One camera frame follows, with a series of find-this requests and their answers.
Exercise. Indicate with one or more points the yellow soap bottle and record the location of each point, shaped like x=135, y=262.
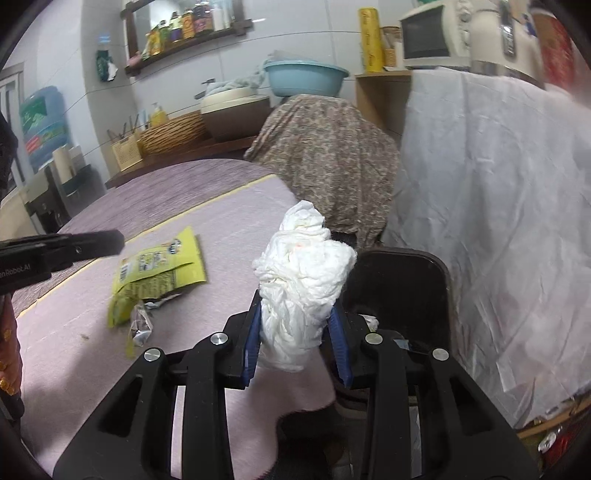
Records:
x=158, y=116

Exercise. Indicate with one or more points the white sheet cover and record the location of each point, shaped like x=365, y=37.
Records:
x=495, y=181

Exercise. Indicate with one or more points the yellow roll of bags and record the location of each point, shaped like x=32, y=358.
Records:
x=371, y=40

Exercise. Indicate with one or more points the white microwave oven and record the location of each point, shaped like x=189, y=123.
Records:
x=437, y=34

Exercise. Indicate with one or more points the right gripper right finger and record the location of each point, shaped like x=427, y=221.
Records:
x=427, y=418

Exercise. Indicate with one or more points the brown beige lidded pot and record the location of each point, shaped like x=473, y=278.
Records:
x=234, y=114

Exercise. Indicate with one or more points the white rice cooker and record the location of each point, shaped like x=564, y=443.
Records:
x=501, y=46

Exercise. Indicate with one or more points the white tissue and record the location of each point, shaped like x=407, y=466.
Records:
x=301, y=274

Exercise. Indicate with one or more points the brass faucet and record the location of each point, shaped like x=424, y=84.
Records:
x=206, y=84

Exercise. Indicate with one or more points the yellow green snack wrapper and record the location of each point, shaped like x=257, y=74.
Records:
x=150, y=278

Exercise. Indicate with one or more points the blue water jug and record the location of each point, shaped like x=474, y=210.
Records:
x=44, y=125

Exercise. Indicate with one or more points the red canister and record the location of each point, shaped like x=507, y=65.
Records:
x=556, y=48

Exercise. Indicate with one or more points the dark trash bin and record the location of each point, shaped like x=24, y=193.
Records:
x=406, y=290

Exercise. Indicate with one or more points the chopstick holder box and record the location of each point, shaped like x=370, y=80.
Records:
x=127, y=151

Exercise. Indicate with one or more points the woven basket sink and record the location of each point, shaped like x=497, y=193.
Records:
x=173, y=134

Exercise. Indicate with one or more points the left forearm orange sleeve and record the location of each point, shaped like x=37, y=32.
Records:
x=10, y=355

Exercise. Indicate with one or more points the wooden cabinet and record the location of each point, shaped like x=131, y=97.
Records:
x=382, y=97

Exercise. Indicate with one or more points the dark wooden counter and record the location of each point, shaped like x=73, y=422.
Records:
x=209, y=149

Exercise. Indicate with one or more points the light blue plastic basin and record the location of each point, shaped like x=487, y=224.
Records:
x=295, y=77

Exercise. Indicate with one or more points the paper towel roll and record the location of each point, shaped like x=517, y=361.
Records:
x=63, y=164

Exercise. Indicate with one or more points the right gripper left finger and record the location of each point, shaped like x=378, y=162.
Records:
x=129, y=434

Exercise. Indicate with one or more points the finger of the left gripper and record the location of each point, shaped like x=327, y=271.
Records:
x=87, y=245

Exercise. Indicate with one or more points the purple table mat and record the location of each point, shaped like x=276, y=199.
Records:
x=231, y=205

